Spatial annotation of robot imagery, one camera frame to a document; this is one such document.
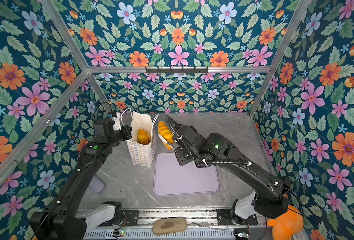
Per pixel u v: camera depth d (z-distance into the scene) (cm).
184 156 52
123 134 68
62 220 37
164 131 71
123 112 70
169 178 87
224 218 73
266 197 39
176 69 92
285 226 65
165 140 67
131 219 74
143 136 93
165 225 69
